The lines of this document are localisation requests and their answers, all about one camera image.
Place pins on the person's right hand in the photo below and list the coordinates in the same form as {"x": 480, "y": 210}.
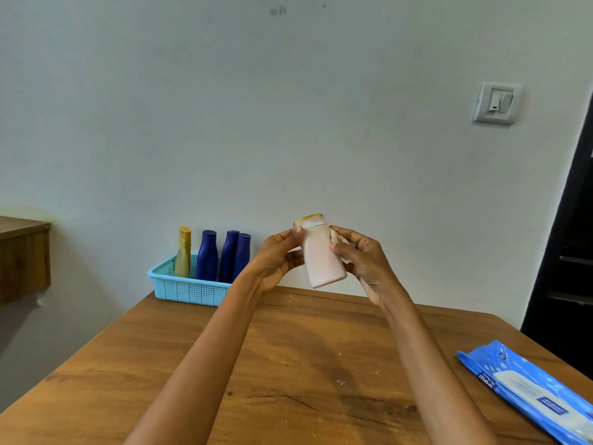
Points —
{"x": 375, "y": 268}

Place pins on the person's left hand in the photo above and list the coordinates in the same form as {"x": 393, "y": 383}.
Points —
{"x": 273, "y": 261}

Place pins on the slim dark blue bottle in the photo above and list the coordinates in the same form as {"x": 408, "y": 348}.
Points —
{"x": 242, "y": 254}
{"x": 228, "y": 257}

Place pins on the white wipe cloth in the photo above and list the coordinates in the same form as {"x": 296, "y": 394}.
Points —
{"x": 336, "y": 237}

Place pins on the wide dark blue bottle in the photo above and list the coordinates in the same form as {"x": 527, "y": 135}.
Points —
{"x": 206, "y": 257}

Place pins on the beige bottle with white cap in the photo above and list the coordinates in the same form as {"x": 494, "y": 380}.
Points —
{"x": 182, "y": 264}

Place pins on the light blue plastic basket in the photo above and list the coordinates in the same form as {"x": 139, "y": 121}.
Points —
{"x": 185, "y": 289}

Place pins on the yellow bottle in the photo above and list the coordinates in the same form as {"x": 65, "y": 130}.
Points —
{"x": 185, "y": 233}

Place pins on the blue wet wipes pack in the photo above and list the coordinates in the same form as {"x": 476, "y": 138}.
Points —
{"x": 500, "y": 366}

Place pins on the person's left forearm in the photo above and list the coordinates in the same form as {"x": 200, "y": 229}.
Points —
{"x": 199, "y": 375}

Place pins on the person's right forearm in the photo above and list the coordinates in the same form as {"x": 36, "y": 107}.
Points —
{"x": 435, "y": 375}

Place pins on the wooden table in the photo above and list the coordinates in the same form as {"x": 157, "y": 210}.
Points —
{"x": 306, "y": 375}

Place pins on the black door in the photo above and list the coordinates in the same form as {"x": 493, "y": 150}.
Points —
{"x": 560, "y": 273}

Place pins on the wooden side desk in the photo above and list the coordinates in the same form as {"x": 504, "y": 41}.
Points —
{"x": 23, "y": 261}

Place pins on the grey wall light switch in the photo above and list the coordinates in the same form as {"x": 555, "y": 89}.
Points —
{"x": 496, "y": 103}

